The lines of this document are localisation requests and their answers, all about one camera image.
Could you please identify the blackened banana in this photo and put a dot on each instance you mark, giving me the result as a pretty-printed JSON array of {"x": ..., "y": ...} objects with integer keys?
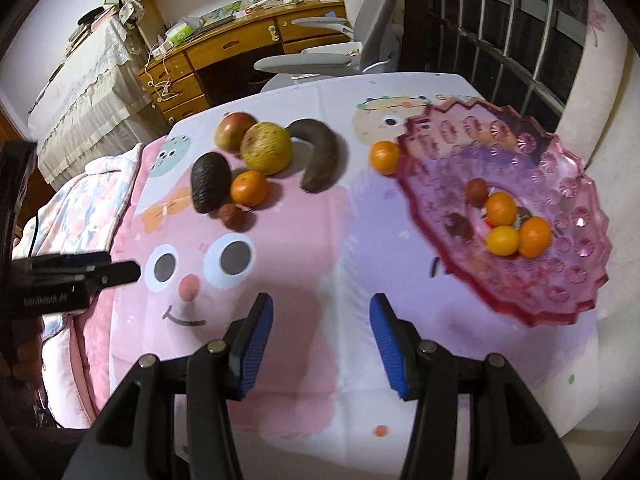
[{"x": 323, "y": 163}]

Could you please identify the grey office chair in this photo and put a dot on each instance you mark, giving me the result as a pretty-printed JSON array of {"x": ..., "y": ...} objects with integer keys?
[{"x": 372, "y": 47}]

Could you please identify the pink glass fruit plate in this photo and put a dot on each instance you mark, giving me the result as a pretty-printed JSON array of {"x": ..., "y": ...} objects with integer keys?
[{"x": 446, "y": 146}]

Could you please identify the dark red lychee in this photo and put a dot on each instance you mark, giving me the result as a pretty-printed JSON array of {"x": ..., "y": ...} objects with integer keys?
[{"x": 476, "y": 192}]

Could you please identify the metal window grille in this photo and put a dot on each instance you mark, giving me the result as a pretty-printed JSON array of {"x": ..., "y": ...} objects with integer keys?
[{"x": 522, "y": 53}]

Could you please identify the wooden desk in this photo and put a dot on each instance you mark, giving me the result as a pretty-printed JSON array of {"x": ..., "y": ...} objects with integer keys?
[{"x": 218, "y": 66}]

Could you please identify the pink quilted blanket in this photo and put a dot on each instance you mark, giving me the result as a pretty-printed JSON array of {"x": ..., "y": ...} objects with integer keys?
[{"x": 82, "y": 216}]

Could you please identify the large orange mandarin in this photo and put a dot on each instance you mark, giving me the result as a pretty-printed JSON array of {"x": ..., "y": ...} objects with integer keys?
[{"x": 535, "y": 237}]

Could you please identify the white lace covered furniture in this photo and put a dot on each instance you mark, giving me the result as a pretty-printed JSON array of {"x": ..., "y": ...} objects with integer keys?
[{"x": 95, "y": 105}]

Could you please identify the small red lychee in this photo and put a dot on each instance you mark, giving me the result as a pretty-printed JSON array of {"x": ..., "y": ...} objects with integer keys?
[{"x": 232, "y": 216}]

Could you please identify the white floral curtain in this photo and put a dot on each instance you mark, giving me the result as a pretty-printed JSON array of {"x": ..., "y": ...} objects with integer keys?
[{"x": 600, "y": 124}]

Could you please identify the red apple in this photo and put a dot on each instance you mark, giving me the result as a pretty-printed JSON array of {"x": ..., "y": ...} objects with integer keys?
[{"x": 230, "y": 131}]

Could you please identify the small yellow orange kumquat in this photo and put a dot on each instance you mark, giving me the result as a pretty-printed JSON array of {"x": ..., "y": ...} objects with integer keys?
[{"x": 503, "y": 241}]

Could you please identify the person's left hand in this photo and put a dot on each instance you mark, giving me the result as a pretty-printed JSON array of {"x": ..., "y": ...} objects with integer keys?
[{"x": 25, "y": 364}]

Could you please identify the yellow speckled pear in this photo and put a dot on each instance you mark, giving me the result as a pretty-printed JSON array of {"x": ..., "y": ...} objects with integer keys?
[{"x": 267, "y": 148}]

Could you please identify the orange mandarin beside avocado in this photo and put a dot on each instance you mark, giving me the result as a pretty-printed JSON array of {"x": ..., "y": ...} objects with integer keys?
[{"x": 249, "y": 189}]

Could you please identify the pink cartoon table cloth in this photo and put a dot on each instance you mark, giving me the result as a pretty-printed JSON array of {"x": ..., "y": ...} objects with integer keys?
[{"x": 322, "y": 407}]

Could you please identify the dark avocado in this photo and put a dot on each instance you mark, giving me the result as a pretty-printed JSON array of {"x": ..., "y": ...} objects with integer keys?
[{"x": 210, "y": 182}]

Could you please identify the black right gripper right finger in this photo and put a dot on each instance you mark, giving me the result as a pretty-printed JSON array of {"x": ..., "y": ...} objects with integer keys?
[{"x": 510, "y": 436}]

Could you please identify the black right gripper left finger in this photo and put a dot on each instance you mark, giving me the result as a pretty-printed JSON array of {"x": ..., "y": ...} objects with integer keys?
[{"x": 170, "y": 419}]

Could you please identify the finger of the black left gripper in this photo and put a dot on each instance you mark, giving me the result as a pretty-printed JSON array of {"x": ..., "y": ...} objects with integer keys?
[
  {"x": 61, "y": 263},
  {"x": 107, "y": 275}
]

